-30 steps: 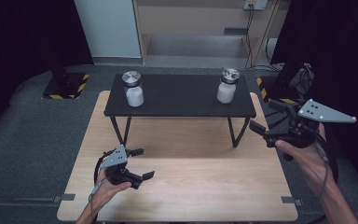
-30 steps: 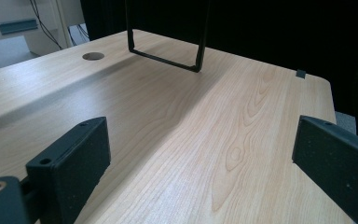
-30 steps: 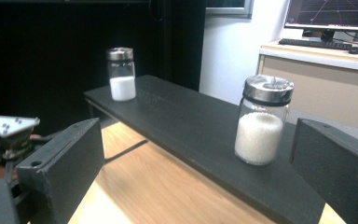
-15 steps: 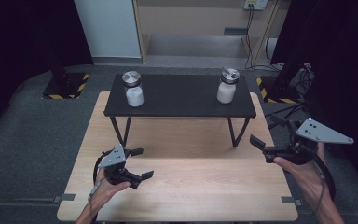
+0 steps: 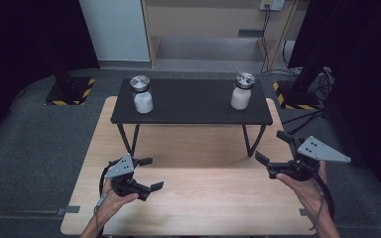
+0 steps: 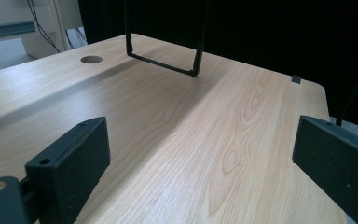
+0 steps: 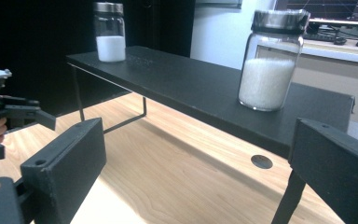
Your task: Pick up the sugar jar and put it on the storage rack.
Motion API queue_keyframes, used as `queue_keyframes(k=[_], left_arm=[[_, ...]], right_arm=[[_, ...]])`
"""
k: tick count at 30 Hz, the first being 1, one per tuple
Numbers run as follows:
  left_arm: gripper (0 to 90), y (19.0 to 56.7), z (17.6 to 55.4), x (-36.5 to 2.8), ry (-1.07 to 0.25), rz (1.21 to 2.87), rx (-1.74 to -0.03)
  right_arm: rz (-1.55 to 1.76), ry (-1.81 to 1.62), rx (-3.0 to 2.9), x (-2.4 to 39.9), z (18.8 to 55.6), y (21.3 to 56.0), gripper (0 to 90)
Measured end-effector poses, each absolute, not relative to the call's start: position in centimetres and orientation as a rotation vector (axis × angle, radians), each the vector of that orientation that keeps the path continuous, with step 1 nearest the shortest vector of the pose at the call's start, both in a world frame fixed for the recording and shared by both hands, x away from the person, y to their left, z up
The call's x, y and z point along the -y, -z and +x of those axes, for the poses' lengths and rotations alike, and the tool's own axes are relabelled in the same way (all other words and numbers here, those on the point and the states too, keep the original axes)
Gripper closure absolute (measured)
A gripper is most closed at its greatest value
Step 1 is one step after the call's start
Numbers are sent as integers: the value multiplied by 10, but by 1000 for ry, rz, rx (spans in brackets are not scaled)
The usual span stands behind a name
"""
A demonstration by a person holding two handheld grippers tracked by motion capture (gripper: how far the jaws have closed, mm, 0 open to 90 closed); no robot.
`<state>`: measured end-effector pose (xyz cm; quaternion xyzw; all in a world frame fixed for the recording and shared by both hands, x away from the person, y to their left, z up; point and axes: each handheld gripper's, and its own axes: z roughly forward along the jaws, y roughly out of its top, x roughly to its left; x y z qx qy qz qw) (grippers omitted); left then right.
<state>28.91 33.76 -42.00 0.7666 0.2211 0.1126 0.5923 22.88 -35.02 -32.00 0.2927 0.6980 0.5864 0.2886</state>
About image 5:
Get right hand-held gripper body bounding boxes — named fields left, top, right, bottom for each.
left=267, top=135, right=352, bottom=182

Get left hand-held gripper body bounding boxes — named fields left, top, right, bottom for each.
left=103, top=153, right=152, bottom=202

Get white jar with silver lid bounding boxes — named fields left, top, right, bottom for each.
left=129, top=74, right=154, bottom=115
left=230, top=71, right=256, bottom=111

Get black shelf with metal legs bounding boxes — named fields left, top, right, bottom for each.
left=109, top=78, right=274, bottom=158

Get person's left hand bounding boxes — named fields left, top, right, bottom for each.
left=97, top=179, right=140, bottom=217

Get person's right hand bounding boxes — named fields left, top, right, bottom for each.
left=275, top=161, right=328, bottom=216

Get black stand with striped base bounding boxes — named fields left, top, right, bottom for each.
left=272, top=63, right=325, bottom=111
left=44, top=59, right=97, bottom=107

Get black curtain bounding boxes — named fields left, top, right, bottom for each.
left=287, top=0, right=381, bottom=207
left=0, top=0, right=100, bottom=152

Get grey flat plate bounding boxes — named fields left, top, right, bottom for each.
left=237, top=29, right=265, bottom=38

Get white panel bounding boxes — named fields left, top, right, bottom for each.
left=78, top=0, right=152, bottom=62

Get thick black gripper cable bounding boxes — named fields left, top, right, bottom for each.
left=312, top=172, right=336, bottom=221
left=98, top=159, right=122, bottom=196

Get black floor cables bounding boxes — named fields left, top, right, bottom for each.
left=281, top=108, right=329, bottom=138

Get thin grey gripper cable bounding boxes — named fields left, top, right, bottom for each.
left=93, top=187, right=113, bottom=237
left=309, top=187, right=325, bottom=231

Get tangled cable bundle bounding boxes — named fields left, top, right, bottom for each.
left=311, top=65, right=335, bottom=104

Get black socket cables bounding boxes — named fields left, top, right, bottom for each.
left=260, top=4, right=302, bottom=76

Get white wall socket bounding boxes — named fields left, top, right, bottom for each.
left=259, top=0, right=286, bottom=12

